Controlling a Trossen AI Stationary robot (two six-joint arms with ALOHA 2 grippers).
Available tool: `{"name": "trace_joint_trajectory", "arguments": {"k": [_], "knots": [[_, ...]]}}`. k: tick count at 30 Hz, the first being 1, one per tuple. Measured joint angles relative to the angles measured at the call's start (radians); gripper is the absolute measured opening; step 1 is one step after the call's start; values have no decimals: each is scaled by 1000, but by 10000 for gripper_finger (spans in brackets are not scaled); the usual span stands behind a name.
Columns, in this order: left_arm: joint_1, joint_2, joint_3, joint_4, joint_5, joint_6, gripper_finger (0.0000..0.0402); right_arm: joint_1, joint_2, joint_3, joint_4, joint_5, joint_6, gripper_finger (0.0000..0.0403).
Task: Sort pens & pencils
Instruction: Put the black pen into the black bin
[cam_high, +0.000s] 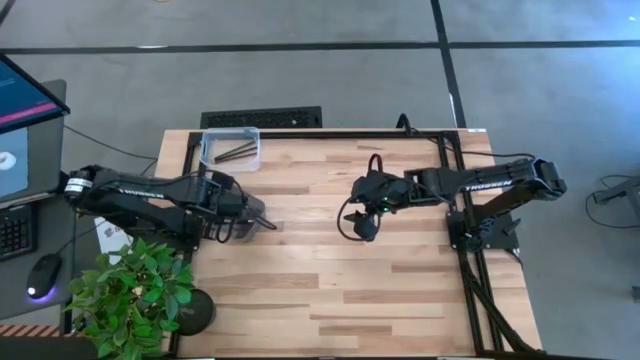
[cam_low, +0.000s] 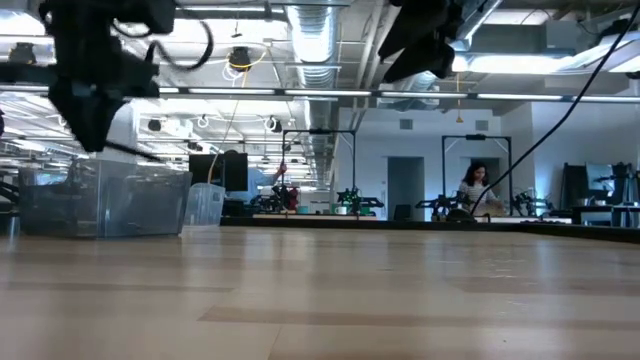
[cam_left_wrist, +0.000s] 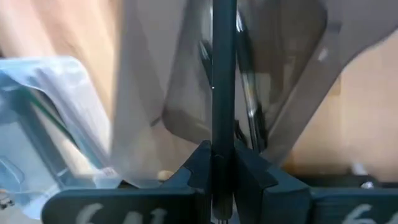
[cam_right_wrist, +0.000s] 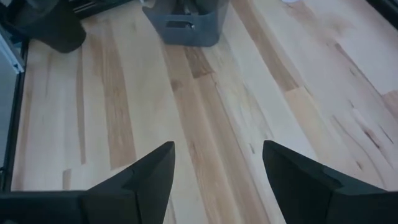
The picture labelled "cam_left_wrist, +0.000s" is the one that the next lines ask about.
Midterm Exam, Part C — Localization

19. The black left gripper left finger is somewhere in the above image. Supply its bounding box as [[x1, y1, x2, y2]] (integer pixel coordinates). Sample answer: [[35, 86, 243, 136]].
[[42, 139, 214, 224]]

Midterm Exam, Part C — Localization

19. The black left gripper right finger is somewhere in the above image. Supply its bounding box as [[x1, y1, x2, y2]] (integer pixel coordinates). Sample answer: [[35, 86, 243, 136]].
[[233, 139, 398, 224]]

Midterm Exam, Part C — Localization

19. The silver and black pen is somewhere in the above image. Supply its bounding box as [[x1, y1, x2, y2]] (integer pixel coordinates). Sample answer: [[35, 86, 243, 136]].
[[235, 9, 269, 154]]

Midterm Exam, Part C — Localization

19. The green pencil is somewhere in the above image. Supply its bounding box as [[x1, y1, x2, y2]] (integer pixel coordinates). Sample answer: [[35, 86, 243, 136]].
[[26, 93, 80, 149]]

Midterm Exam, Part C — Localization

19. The thick black pen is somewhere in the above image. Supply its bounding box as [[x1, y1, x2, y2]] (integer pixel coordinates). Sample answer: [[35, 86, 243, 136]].
[[211, 0, 238, 224]]

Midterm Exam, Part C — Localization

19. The grey plastic bin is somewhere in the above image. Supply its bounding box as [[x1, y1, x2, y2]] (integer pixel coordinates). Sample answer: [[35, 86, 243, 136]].
[[110, 0, 398, 187]]

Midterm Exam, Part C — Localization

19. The clear plastic bin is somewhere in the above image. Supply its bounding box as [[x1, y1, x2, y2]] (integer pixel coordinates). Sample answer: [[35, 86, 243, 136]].
[[0, 55, 123, 220]]

